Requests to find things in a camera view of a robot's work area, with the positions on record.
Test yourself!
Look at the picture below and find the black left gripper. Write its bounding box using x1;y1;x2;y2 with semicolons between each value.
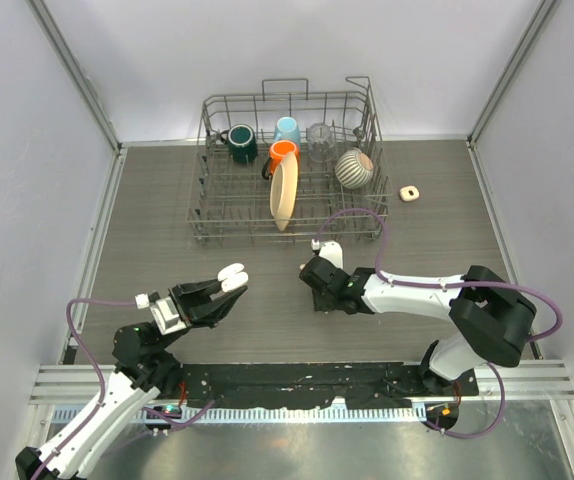
156;272;245;351

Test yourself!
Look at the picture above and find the white earbud charging case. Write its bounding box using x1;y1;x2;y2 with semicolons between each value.
217;262;249;293

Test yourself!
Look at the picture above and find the beige earbud charging case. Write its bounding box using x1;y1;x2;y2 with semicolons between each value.
399;185;420;203

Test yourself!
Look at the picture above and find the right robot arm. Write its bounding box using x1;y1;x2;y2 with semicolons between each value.
299;255;537;395

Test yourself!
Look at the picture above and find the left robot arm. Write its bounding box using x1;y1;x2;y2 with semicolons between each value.
15;271;248;479

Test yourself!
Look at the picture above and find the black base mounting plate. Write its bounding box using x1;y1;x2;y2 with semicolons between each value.
160;362;479;410

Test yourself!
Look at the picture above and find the beige plate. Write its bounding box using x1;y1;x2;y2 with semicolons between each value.
270;153;299;231

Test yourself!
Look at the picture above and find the striped ceramic bowl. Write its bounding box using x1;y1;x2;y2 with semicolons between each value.
334;148;374;190

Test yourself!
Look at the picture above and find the clear glass cup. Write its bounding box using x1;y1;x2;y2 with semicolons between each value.
306;122;336;163

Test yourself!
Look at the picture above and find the orange mug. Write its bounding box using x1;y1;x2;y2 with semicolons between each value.
261;140;300;180

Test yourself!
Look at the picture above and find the dark green mug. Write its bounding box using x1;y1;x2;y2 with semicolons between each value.
218;124;258;165

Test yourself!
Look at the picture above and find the light blue mug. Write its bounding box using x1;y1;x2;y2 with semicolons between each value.
272;116;301;147

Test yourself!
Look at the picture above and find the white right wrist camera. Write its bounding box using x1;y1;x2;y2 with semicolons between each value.
311;238;344;269

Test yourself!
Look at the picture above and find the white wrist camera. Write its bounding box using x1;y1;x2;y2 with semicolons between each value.
311;238;344;269
134;292;188;335

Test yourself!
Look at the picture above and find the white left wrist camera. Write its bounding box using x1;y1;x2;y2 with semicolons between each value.
134;292;188;335

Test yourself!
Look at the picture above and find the white slotted cable duct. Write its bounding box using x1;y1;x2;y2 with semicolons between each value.
51;403;426;426

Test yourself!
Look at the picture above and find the grey wire dish rack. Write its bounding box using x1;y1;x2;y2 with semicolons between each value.
187;76;391;243

